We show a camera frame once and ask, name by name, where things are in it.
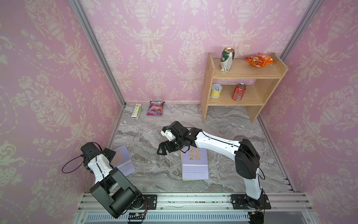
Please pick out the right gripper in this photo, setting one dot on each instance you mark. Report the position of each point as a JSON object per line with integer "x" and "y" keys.
{"x": 162, "y": 145}

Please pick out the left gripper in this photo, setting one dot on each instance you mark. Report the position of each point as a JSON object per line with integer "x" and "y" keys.
{"x": 108, "y": 152}

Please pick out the purple calendar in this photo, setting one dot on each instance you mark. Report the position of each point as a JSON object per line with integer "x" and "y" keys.
{"x": 122, "y": 161}
{"x": 194, "y": 163}

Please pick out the green calendar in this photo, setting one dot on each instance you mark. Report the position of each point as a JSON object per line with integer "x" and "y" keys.
{"x": 194, "y": 179}

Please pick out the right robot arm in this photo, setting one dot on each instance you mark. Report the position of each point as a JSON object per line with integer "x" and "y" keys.
{"x": 243, "y": 153}

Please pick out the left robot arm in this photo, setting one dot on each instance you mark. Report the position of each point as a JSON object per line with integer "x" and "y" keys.
{"x": 111, "y": 188}

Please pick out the purple candy bag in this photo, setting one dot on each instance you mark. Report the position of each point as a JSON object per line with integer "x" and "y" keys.
{"x": 155, "y": 108}

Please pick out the green white gum box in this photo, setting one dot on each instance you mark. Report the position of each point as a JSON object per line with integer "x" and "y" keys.
{"x": 136, "y": 111}

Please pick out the small circuit board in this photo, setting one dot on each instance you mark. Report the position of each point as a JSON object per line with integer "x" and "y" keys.
{"x": 136, "y": 215}

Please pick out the yellow tin can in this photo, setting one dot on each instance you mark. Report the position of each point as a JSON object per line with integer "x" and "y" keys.
{"x": 216, "y": 91}

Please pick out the red soda can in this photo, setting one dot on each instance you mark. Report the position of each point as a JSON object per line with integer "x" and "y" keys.
{"x": 239, "y": 92}

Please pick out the green drink can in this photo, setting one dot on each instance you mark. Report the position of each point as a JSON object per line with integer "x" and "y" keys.
{"x": 226, "y": 60}

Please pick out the orange snack bag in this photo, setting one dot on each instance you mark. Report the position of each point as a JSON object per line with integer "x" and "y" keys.
{"x": 259, "y": 60}

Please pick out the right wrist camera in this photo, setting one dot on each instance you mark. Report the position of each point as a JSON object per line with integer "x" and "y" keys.
{"x": 166, "y": 132}

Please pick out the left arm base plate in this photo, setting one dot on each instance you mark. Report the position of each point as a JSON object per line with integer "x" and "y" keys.
{"x": 145, "y": 202}

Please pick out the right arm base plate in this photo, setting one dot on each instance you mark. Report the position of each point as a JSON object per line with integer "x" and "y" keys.
{"x": 244, "y": 202}

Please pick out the aluminium front rail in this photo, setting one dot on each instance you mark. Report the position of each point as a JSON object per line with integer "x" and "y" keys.
{"x": 205, "y": 208}

